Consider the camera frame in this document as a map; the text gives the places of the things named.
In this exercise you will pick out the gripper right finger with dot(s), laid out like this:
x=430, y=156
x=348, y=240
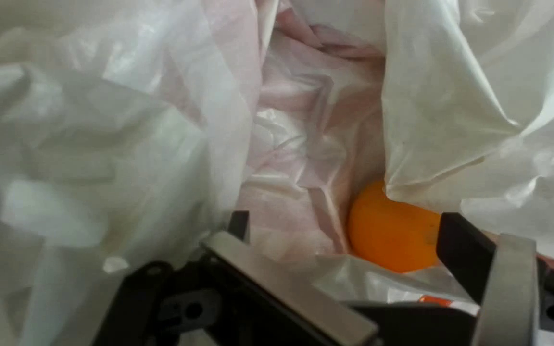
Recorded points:
x=509, y=314

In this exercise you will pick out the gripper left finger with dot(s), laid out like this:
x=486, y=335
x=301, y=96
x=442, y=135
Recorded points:
x=313, y=310

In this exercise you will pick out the orange toy fruit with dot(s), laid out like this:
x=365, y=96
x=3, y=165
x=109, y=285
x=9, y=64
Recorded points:
x=394, y=235

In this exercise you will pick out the white orange plastic bag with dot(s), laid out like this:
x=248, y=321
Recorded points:
x=130, y=129

